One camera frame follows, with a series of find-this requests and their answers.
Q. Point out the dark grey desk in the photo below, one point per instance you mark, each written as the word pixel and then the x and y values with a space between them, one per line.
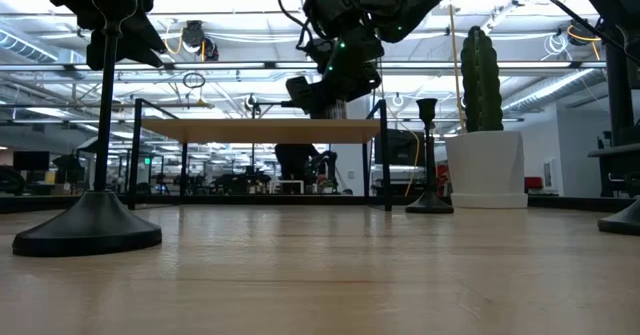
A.
pixel 615 151

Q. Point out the black candlestick holder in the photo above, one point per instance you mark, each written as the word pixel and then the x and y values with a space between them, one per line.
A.
pixel 625 224
pixel 429 202
pixel 90 225

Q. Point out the red box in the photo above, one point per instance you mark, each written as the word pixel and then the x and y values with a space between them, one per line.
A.
pixel 533 183

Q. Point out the black background robot arm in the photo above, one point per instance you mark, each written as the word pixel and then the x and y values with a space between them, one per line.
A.
pixel 245 180

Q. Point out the green cactus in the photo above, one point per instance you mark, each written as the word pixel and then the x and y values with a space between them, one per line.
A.
pixel 480 75

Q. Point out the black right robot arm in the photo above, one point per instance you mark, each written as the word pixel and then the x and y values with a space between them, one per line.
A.
pixel 425 0

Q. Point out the person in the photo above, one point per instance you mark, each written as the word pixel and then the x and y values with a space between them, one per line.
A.
pixel 295 162

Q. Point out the white plant pot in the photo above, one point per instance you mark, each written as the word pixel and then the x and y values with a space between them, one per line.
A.
pixel 487 170

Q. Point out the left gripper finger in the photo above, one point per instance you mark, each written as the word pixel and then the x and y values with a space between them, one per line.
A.
pixel 135 55
pixel 145 37

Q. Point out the wooden shelf black legs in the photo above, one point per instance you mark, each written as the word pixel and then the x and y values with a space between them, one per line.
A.
pixel 260 131

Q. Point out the black background gantry frame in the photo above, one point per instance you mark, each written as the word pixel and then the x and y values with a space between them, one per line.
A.
pixel 270 104

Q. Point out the black background screen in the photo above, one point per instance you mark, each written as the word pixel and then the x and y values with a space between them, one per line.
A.
pixel 407 147

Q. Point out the small black background monitor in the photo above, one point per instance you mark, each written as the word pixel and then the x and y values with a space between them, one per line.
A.
pixel 31 161

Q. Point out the red object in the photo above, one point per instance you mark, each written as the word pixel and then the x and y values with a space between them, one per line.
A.
pixel 443 175

